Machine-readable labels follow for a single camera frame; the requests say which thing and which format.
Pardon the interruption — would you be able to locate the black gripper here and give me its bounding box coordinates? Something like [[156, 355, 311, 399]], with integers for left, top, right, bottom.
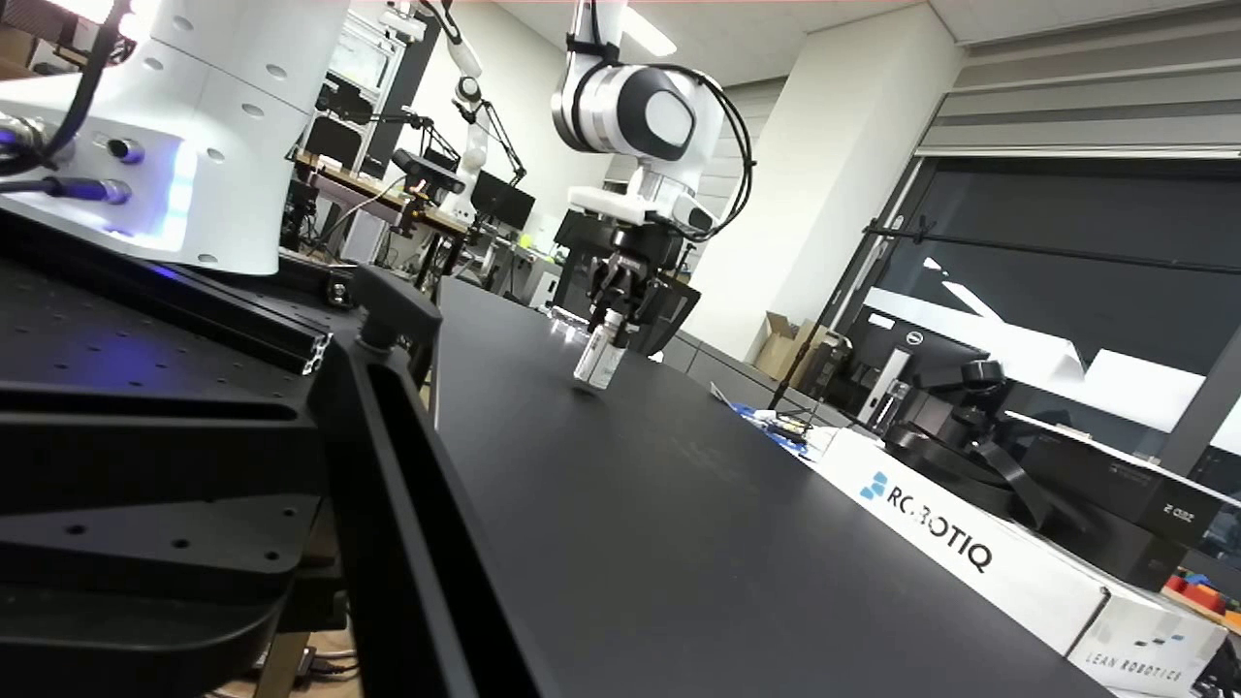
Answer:
[[556, 205, 709, 359]]

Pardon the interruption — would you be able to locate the wide black office chair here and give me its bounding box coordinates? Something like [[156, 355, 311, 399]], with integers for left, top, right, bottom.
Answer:
[[618, 208, 707, 359]]

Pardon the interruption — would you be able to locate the narrow black office chair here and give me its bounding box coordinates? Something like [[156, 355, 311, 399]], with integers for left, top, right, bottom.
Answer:
[[552, 254, 597, 316]]

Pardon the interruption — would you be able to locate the brown cardboard box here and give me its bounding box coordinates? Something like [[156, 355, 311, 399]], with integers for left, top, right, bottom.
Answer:
[[747, 306, 815, 388]]

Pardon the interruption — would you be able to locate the black computer monitor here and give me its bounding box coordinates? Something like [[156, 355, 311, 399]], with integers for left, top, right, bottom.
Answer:
[[469, 165, 538, 235]]

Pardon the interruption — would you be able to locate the blue and white packet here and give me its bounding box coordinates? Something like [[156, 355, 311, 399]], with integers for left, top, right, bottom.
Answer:
[[724, 399, 815, 444]]

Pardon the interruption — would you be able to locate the thin black leaning rod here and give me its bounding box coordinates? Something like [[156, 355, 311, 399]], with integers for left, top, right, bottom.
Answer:
[[762, 323, 830, 418]]

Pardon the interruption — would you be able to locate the wooden desk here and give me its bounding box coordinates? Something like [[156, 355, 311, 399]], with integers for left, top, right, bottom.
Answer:
[[291, 152, 475, 245]]

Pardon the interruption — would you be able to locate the white upright device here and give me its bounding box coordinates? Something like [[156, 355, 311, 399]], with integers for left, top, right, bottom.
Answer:
[[858, 345, 914, 429]]

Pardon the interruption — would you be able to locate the long white Robotiq box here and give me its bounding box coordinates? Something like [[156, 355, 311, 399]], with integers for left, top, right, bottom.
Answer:
[[805, 421, 1117, 659]]

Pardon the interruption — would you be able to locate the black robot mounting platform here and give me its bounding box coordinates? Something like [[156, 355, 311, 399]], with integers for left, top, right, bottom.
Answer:
[[0, 201, 548, 698]]

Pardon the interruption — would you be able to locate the small white Lean Robotics box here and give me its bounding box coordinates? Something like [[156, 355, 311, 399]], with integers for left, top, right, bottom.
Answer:
[[1066, 584, 1232, 698]]

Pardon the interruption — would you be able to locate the small red object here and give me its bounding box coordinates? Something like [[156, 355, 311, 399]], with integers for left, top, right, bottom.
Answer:
[[1158, 567, 1232, 619]]

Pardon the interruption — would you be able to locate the black camera on tripod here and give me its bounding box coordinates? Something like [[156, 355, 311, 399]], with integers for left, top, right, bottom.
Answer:
[[888, 352, 1102, 535]]

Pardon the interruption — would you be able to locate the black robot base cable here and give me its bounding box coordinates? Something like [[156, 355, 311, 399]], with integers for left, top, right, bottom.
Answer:
[[0, 0, 137, 186]]

